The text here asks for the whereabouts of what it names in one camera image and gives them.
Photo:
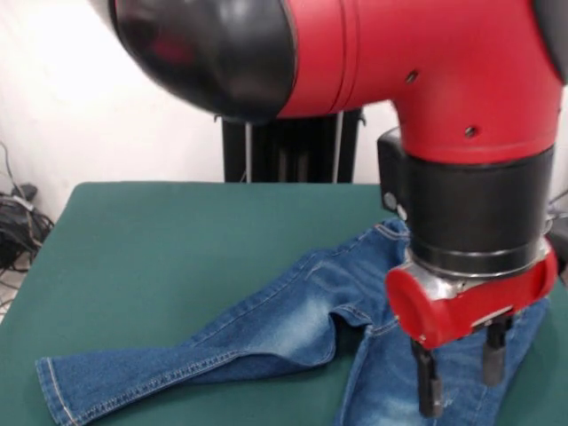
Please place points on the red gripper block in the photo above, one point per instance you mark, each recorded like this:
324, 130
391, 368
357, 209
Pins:
417, 310

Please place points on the blue denim jeans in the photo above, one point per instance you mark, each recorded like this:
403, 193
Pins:
266, 333

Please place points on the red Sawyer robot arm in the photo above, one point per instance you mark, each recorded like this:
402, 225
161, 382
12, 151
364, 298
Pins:
399, 66

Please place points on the dark green table cloth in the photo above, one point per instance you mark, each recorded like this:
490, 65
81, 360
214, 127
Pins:
133, 244

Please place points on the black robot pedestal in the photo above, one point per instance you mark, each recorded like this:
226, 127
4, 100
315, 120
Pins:
288, 151

